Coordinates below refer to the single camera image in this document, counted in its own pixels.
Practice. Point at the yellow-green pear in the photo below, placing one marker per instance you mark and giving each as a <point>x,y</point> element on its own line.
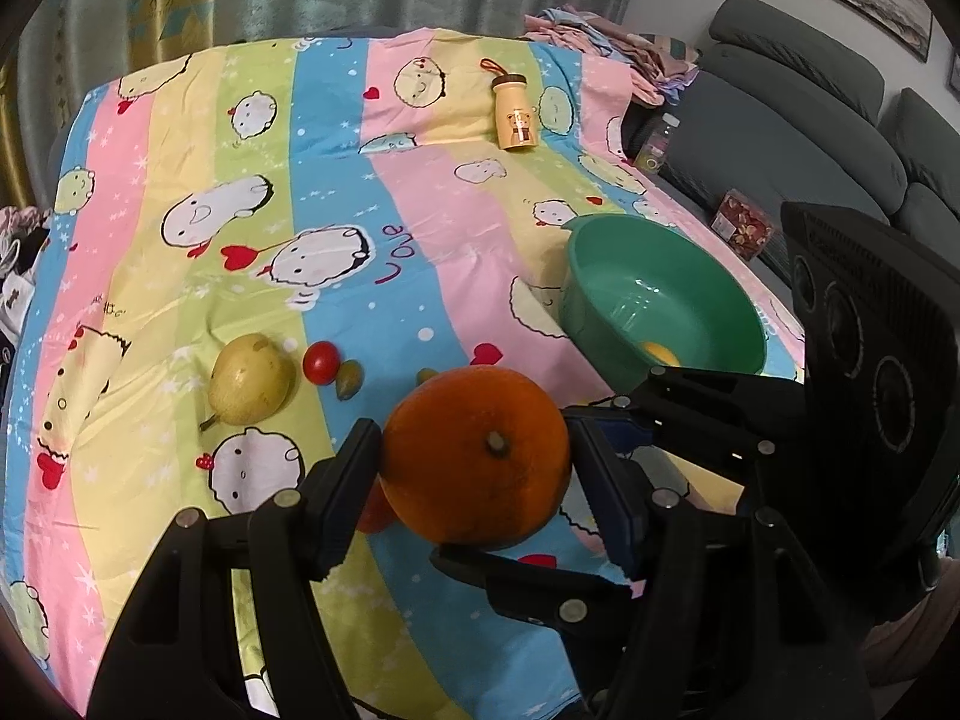
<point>251,379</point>

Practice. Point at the yellow bear print bottle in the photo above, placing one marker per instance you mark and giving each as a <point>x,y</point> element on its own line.
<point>514,116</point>

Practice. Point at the red tomato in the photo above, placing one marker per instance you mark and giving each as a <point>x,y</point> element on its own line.
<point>321,361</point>
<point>375,516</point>

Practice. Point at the small yellow fruit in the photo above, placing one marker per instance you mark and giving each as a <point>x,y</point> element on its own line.
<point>427,375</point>
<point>660,354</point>

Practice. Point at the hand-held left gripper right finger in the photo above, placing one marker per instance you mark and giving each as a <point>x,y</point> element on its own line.
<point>600,495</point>

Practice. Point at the orange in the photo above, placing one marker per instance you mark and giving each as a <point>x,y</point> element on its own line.
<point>465,465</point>

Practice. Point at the small green mango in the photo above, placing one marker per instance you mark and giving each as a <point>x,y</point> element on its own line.
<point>349,381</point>

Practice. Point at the dark printed cloth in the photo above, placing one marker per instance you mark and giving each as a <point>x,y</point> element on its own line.
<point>19,277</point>

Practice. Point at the clear plastic bottle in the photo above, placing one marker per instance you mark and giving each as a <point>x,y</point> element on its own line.
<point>656,146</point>

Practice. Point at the striped cartoon printed blanket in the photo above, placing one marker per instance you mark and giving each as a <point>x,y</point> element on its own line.
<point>375,240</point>

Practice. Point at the green plastic bowl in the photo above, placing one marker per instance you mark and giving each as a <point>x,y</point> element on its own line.
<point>660,277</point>

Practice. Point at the gold and teal patterned curtain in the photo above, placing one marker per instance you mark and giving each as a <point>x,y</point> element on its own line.
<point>172,0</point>

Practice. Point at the red patterned box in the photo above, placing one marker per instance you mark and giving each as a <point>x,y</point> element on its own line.
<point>742,225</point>

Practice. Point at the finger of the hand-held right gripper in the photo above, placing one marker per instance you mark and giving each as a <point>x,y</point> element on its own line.
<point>525,585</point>
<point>712,409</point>

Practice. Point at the grey sofa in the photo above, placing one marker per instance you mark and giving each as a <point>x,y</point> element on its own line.
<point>787,90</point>

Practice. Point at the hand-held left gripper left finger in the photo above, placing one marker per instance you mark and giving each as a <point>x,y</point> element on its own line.
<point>369,454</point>

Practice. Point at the pile of folded clothes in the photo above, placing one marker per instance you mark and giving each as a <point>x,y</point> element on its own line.
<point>600,37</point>

